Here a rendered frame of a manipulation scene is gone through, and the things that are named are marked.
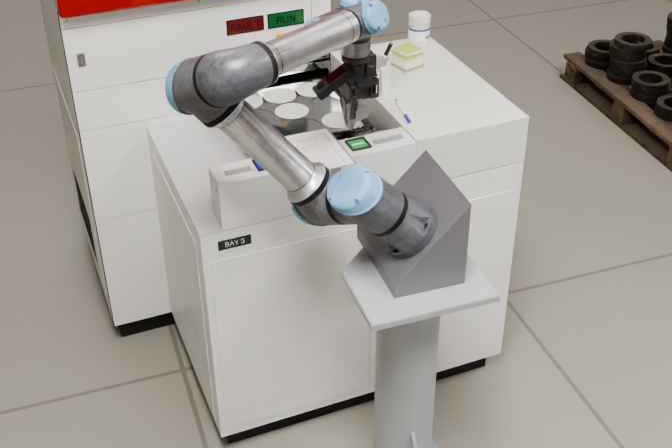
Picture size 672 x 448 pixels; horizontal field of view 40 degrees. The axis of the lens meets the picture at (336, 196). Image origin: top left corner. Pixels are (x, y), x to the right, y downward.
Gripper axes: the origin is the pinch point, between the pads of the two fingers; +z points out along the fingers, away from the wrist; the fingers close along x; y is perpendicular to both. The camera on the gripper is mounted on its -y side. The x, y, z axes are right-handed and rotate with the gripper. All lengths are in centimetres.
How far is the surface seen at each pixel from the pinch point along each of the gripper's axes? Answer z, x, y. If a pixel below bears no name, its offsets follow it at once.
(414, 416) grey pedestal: 62, -46, 0
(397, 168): 13.3, -4.8, 12.6
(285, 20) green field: -7, 57, 3
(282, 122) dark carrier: 12.4, 30.3, -7.9
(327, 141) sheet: 6.1, 4.5, -4.0
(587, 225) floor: 102, 55, 131
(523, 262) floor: 102, 44, 93
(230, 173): 6.8, 0.0, -32.4
